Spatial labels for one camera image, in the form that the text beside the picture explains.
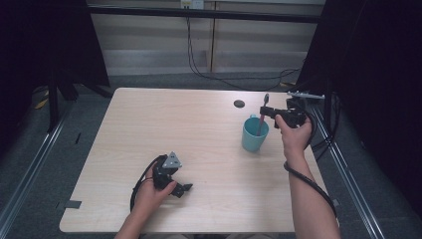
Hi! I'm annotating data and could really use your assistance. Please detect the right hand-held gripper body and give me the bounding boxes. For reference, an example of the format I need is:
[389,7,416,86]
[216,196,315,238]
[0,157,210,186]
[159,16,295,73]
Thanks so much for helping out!
[275,91,325,129]

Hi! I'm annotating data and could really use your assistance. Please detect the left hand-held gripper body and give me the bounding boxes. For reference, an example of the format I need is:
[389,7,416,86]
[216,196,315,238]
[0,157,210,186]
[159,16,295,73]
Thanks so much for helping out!
[152,151,183,191]

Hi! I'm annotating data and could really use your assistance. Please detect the pink toothbrush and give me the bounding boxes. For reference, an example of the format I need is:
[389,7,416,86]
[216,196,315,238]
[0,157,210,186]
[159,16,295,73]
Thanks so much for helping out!
[255,93,271,137]

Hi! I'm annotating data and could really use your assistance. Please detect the teal cup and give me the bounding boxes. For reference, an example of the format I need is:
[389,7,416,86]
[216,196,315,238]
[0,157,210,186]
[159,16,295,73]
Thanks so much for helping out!
[241,114,270,153]

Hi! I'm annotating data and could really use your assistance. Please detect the person's right hand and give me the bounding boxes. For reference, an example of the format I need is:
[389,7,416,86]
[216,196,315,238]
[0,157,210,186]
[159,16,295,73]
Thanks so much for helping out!
[275,115,314,161]

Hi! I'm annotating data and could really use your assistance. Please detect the person's left hand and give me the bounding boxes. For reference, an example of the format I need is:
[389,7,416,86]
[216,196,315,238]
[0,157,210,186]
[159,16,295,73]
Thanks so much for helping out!
[133,165,178,217]

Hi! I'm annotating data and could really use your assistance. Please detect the black curtain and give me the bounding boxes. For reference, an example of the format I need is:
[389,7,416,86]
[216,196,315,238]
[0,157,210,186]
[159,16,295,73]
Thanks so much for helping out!
[296,0,422,217]
[0,0,111,157]

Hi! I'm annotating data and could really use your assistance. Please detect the black horizontal bar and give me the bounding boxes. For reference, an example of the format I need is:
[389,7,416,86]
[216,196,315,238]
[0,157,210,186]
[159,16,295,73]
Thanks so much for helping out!
[88,5,322,24]

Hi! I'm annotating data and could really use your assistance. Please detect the black metal stand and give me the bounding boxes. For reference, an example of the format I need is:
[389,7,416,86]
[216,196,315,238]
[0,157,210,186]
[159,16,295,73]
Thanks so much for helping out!
[46,71,80,134]

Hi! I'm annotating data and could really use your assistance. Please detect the yellow floor scrap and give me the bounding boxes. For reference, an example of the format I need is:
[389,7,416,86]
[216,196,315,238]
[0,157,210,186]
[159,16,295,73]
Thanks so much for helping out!
[34,91,50,111]

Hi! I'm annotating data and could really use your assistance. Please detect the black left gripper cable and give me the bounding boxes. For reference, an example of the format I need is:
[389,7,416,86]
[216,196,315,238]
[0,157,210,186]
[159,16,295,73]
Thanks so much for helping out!
[129,154,167,213]

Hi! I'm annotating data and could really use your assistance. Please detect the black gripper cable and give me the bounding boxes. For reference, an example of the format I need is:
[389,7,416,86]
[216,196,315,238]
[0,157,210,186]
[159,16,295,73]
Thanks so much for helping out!
[129,154,167,213]
[283,109,338,219]

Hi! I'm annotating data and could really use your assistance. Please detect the black floor cables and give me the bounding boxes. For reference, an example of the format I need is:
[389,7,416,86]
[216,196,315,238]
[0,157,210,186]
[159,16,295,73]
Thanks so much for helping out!
[312,92,343,161]

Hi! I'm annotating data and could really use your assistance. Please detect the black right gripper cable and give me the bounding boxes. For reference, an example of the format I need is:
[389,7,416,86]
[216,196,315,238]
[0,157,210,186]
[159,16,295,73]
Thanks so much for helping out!
[283,109,338,219]

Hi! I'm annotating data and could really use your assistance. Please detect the metal floor rail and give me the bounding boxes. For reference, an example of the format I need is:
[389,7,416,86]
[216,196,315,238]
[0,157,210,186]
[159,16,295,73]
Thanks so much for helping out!
[0,111,67,231]
[310,106,386,239]

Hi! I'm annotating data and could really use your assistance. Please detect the black hanging wall cable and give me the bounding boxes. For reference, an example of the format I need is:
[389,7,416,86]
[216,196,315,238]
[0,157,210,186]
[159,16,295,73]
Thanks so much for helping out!
[185,16,302,92]

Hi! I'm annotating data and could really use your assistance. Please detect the white wall socket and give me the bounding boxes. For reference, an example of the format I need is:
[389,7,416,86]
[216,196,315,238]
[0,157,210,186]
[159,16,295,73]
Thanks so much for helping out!
[180,0,204,10]

